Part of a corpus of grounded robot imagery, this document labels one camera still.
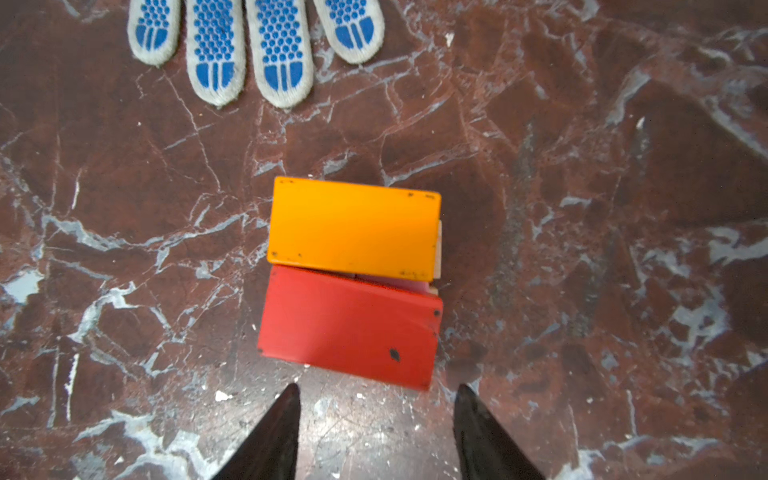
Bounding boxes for natural wood block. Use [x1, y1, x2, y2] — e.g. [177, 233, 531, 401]
[433, 221, 443, 280]

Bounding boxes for red wood block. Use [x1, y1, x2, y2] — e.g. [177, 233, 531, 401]
[257, 265, 443, 390]

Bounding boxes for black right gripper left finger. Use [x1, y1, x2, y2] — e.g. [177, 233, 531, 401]
[213, 383, 301, 480]

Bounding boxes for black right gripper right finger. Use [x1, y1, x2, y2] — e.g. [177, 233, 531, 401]
[453, 384, 545, 480]

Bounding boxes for blue dotted work glove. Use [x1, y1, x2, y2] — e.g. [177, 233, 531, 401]
[126, 0, 386, 110]

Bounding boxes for pink block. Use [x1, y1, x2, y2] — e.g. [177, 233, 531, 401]
[355, 274, 438, 296]

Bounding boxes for orange wood block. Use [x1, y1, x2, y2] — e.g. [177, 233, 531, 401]
[267, 176, 441, 282]

